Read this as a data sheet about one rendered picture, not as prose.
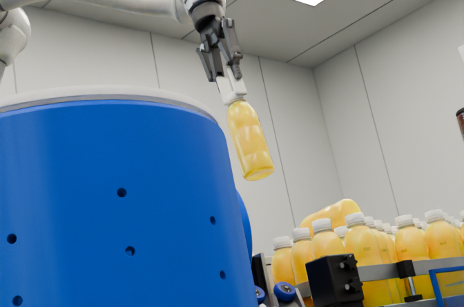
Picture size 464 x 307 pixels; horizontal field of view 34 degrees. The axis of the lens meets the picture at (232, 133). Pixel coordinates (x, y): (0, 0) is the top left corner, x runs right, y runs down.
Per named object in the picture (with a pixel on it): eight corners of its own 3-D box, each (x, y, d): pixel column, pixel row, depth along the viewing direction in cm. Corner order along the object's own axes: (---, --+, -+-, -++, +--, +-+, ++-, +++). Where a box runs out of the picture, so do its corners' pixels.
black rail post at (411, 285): (404, 302, 148) (394, 262, 151) (415, 301, 150) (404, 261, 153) (412, 300, 147) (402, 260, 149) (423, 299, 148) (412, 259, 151)
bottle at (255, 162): (241, 176, 155) (217, 98, 162) (247, 186, 161) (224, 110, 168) (273, 165, 154) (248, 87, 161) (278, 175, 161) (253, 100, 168)
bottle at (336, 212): (336, 199, 169) (286, 223, 183) (347, 229, 168) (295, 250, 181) (358, 194, 174) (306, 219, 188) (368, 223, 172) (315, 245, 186)
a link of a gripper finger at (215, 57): (205, 32, 170) (201, 34, 171) (213, 79, 168) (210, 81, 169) (219, 34, 173) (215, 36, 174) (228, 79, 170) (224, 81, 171)
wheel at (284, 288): (268, 288, 148) (271, 280, 147) (286, 286, 150) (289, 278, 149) (279, 303, 144) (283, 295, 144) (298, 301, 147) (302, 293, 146)
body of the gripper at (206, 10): (183, 19, 174) (194, 53, 171) (201, -2, 168) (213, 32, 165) (210, 22, 179) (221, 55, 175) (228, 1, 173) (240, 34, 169)
